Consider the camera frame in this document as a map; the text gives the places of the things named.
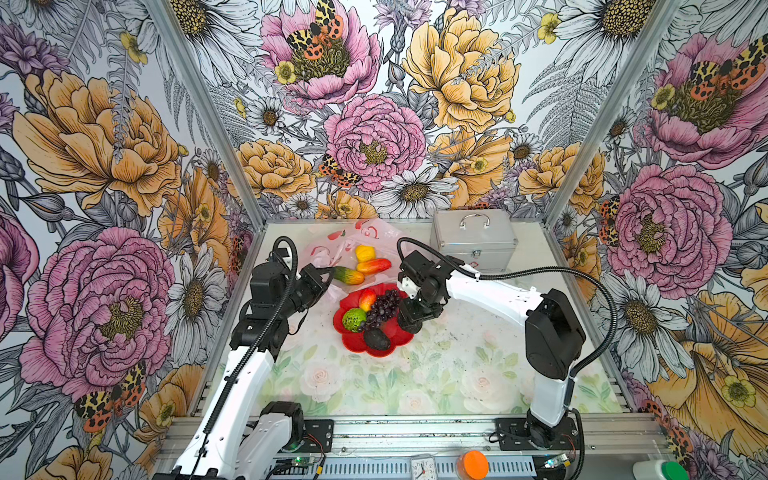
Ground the black corrugated cable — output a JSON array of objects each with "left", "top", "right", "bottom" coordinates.
[
  {"left": 395, "top": 236, "right": 619, "bottom": 379},
  {"left": 185, "top": 235, "right": 299, "bottom": 480}
]

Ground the red chili pepper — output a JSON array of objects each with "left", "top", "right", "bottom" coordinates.
[{"left": 356, "top": 258, "right": 392, "bottom": 276}]

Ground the pink plastic bag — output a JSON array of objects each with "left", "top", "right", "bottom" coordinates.
[{"left": 299, "top": 219, "right": 404, "bottom": 299}]

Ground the aluminium corner post left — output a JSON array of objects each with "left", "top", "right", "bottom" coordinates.
[{"left": 147, "top": 1, "right": 265, "bottom": 233}]

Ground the dark avocado front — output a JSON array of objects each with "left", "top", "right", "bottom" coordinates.
[{"left": 363, "top": 328, "right": 391, "bottom": 352}]

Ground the black corrugated left cable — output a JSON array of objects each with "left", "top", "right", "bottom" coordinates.
[{"left": 185, "top": 235, "right": 299, "bottom": 480}]

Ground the aluminium corner post right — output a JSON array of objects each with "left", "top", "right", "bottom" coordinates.
[{"left": 542, "top": 0, "right": 682, "bottom": 228}]

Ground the red yellow peach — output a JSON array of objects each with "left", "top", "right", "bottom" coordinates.
[{"left": 358, "top": 289, "right": 377, "bottom": 312}]

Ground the silver metal case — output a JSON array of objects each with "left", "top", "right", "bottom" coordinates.
[{"left": 430, "top": 209, "right": 518, "bottom": 273}]

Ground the green capped white bottle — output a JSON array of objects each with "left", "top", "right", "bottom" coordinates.
[{"left": 632, "top": 460, "right": 690, "bottom": 480}]

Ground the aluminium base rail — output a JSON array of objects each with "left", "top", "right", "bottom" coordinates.
[{"left": 260, "top": 413, "right": 674, "bottom": 479}]

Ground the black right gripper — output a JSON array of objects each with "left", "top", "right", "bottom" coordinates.
[{"left": 398, "top": 286, "right": 444, "bottom": 328}]

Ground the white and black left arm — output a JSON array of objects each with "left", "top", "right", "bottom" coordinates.
[{"left": 155, "top": 236, "right": 331, "bottom": 479}]

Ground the small white timer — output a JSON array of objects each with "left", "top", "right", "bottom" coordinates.
[{"left": 410, "top": 455, "right": 439, "bottom": 480}]

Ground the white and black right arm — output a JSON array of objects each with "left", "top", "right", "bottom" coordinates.
[{"left": 397, "top": 251, "right": 590, "bottom": 449}]

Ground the aluminium corner post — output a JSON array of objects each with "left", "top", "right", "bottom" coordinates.
[
  {"left": 542, "top": 0, "right": 682, "bottom": 228},
  {"left": 147, "top": 1, "right": 265, "bottom": 233}
]

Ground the dark grape bunch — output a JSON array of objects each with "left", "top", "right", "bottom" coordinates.
[{"left": 363, "top": 288, "right": 401, "bottom": 331}]

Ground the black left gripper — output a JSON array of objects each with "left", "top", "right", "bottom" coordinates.
[{"left": 279, "top": 263, "right": 336, "bottom": 316}]

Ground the black corrugated right cable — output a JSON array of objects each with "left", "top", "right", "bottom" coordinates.
[{"left": 395, "top": 236, "right": 619, "bottom": 379}]

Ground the green spiky round fruit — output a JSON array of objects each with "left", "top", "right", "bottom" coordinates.
[{"left": 342, "top": 308, "right": 367, "bottom": 333}]

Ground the orange round button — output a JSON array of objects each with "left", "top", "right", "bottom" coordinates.
[{"left": 456, "top": 450, "right": 490, "bottom": 480}]

